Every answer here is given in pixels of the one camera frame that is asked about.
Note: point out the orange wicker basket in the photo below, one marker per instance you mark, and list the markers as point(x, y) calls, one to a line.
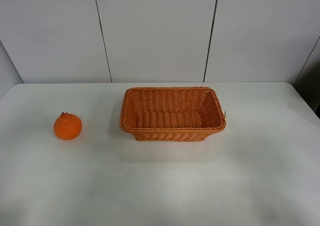
point(171, 113)

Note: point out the orange with stem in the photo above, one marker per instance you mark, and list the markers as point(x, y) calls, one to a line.
point(67, 126)

